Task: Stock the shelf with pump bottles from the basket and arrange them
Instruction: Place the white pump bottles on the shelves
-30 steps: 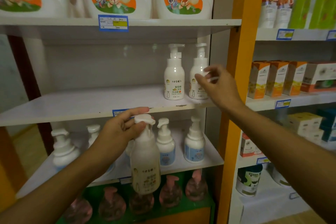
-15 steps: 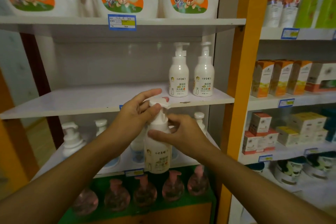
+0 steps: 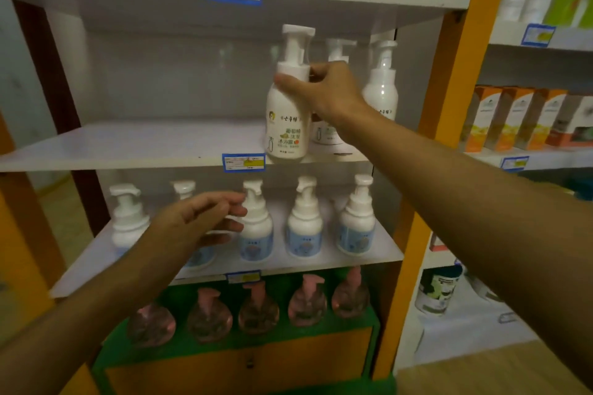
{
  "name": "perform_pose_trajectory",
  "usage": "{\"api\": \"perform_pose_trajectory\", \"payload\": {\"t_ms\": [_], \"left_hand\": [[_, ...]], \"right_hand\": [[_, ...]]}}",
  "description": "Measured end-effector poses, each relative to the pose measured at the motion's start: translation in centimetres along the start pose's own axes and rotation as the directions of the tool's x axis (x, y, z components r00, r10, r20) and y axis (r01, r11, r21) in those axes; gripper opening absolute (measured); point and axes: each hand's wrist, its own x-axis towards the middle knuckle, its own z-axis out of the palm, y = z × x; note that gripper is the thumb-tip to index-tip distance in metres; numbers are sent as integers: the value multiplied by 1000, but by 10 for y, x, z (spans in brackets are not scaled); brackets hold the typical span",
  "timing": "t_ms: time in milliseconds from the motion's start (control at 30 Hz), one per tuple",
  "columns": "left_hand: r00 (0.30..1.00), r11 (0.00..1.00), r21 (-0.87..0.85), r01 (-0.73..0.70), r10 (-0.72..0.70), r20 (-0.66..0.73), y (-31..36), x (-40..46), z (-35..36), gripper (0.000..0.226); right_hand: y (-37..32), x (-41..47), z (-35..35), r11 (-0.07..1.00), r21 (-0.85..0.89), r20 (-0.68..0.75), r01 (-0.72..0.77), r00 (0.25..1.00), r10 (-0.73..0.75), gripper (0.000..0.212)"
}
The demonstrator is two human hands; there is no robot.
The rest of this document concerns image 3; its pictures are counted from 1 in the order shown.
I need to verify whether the person's left hand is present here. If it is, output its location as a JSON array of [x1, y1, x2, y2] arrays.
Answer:
[[138, 191, 249, 281]]

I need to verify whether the person's right hand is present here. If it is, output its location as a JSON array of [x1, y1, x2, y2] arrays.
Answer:
[[273, 60, 368, 133]]

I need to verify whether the white blue label pump bottle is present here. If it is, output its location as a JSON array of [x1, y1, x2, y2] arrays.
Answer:
[[109, 183, 151, 257], [337, 173, 377, 256], [171, 180, 216, 269], [238, 179, 274, 263], [286, 176, 324, 258]]

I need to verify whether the tall white pump bottle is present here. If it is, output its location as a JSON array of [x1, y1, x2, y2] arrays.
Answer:
[[264, 24, 317, 164], [311, 38, 358, 146], [361, 40, 399, 122]]

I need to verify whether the clear pink pump bottle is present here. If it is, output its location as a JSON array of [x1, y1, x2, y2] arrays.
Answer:
[[331, 265, 371, 319], [238, 280, 280, 335], [287, 273, 329, 328], [126, 302, 177, 348], [187, 287, 234, 344]]

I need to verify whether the orange framed white shelf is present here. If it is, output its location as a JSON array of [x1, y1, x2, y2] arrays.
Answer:
[[0, 0, 518, 395]]

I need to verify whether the person's right forearm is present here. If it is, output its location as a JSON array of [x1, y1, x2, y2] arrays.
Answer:
[[335, 98, 593, 386]]

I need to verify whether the person's left forearm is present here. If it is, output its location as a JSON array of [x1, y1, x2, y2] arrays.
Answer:
[[0, 251, 186, 395]]

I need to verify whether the orange white product box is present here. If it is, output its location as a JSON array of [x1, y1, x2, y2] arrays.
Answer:
[[461, 86, 503, 154], [486, 86, 536, 152], [516, 88, 568, 152]]

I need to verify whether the green orange base cabinet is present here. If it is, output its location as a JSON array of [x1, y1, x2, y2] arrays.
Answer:
[[90, 269, 399, 395]]

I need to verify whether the white brown product box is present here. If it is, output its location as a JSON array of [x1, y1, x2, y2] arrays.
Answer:
[[546, 93, 593, 148]]

